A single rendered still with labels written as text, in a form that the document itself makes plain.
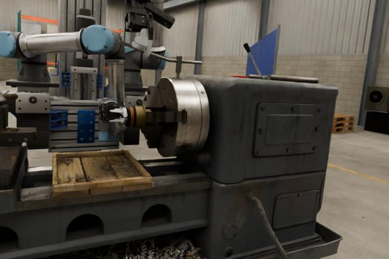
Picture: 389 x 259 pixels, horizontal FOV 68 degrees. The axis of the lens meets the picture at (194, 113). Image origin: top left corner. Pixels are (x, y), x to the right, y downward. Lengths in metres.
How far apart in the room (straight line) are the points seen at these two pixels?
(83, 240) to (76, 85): 0.94
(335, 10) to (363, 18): 1.12
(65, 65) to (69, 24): 0.23
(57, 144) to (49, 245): 0.73
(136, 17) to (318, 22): 11.85
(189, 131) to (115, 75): 0.55
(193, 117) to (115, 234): 0.47
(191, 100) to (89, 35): 0.53
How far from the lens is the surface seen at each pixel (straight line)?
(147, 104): 1.13
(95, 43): 1.30
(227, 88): 1.03
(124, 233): 1.08
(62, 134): 1.66
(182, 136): 1.02
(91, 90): 1.76
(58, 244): 1.06
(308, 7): 13.10
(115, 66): 1.44
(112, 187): 0.97
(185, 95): 1.03
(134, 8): 1.03
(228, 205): 1.15
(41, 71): 1.64
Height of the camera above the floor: 1.25
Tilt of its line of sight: 7 degrees down
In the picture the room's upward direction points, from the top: 4 degrees clockwise
